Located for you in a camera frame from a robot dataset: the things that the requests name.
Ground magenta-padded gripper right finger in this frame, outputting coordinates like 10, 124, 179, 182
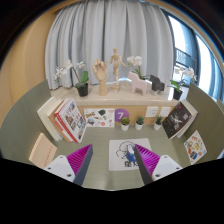
133, 144, 184, 186

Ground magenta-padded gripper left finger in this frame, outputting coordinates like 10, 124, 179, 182
43, 144, 94, 187

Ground white doodle-print mouse pad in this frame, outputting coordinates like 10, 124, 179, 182
108, 138, 153, 172

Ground colourful food sticker card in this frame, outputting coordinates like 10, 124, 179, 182
183, 129, 208, 166

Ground small succulent in white pot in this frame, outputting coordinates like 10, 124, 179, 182
134, 115, 145, 131
120, 116, 131, 132
153, 115, 164, 131

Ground black book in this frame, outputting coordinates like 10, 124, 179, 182
162, 101, 194, 140

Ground red-edged picture magazine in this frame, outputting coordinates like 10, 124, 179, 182
53, 98, 88, 144

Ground orange book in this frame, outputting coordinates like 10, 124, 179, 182
47, 99, 73, 143

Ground white book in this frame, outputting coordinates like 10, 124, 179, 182
36, 97, 64, 142

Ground stack of white books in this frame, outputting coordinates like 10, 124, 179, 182
176, 99, 199, 139

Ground white sticker sheet card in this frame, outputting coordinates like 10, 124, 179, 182
83, 107, 116, 128

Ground green divider panel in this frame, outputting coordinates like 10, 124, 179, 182
184, 83, 224, 159
0, 79, 56, 164

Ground round purple number sign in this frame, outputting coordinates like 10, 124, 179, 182
114, 108, 130, 124

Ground white orchid in black pot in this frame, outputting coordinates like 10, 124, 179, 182
53, 59, 90, 98
126, 55, 149, 81
168, 65, 198, 101

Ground light wooden shelf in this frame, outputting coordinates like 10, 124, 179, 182
49, 81, 183, 128

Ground dark wooden horse figure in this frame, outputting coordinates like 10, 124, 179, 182
149, 74, 166, 93

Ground pink wooden horse figure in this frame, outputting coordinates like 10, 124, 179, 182
127, 71, 148, 96

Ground wooden hand model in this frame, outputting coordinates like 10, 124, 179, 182
92, 58, 109, 97

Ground wooden mannequin figure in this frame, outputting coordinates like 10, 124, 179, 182
109, 47, 128, 90

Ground dark-framed window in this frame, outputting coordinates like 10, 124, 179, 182
163, 9, 224, 101

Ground grey curtain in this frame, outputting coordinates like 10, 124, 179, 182
44, 0, 176, 91

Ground white wall outlet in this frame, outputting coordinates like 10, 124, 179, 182
159, 106, 172, 118
145, 106, 159, 118

